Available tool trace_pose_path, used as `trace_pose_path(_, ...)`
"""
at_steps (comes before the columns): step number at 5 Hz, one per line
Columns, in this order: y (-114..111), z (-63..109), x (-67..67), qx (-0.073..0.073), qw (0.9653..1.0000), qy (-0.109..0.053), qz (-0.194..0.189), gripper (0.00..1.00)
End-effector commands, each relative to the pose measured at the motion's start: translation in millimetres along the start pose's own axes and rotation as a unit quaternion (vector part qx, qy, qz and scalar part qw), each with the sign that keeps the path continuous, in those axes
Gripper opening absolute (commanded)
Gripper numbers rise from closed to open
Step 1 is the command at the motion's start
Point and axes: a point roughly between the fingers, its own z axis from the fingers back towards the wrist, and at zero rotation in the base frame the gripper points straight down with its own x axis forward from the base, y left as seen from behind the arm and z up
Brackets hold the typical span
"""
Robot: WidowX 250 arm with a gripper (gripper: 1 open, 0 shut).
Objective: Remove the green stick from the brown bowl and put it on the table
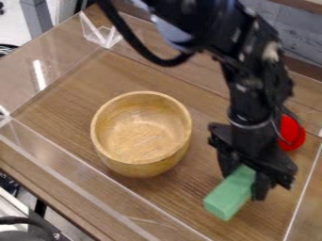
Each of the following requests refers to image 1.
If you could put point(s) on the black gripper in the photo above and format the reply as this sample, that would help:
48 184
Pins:
252 148

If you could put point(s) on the green rectangular stick block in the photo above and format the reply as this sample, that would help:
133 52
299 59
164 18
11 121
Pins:
230 195

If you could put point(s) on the brown wooden bowl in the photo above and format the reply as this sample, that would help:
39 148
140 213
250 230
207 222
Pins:
140 132

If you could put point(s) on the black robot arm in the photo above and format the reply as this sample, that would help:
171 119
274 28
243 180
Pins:
226 30

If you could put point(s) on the red plush strawberry toy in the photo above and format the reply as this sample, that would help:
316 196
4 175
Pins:
292 134

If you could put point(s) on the black table leg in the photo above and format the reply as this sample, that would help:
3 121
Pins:
40 207

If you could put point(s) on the black metal bracket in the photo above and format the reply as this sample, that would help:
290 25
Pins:
45 231

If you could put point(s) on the clear acrylic tray enclosure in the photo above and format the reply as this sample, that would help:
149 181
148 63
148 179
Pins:
59 79

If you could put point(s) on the grey post in background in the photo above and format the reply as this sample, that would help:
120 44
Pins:
37 16

